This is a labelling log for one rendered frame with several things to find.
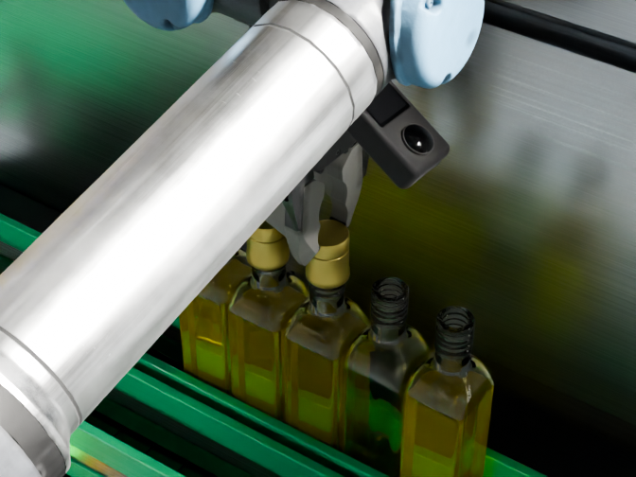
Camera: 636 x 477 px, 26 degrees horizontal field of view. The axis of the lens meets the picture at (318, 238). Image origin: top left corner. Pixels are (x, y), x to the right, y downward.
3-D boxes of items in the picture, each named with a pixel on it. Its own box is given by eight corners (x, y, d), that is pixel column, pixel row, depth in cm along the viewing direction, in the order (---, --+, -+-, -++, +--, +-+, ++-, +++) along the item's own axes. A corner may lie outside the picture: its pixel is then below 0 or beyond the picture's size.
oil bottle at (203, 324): (268, 414, 132) (262, 245, 118) (233, 451, 129) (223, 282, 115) (220, 390, 134) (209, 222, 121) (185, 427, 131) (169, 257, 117)
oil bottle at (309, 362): (368, 467, 127) (374, 297, 113) (335, 507, 124) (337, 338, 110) (317, 441, 130) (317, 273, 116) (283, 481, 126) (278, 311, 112)
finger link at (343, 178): (310, 191, 114) (299, 109, 107) (369, 220, 111) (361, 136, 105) (288, 215, 113) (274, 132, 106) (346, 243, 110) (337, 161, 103)
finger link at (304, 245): (258, 238, 110) (268, 138, 105) (318, 269, 108) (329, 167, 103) (234, 255, 108) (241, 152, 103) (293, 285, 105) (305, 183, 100)
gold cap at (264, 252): (297, 253, 114) (297, 211, 111) (273, 276, 112) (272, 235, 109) (262, 237, 115) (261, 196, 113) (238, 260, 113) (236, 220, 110)
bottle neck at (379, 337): (414, 327, 111) (415, 284, 107) (395, 350, 109) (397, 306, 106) (381, 314, 112) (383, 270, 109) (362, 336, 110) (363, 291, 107)
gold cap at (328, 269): (358, 271, 111) (360, 229, 108) (332, 295, 108) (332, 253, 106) (323, 254, 112) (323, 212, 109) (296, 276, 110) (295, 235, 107)
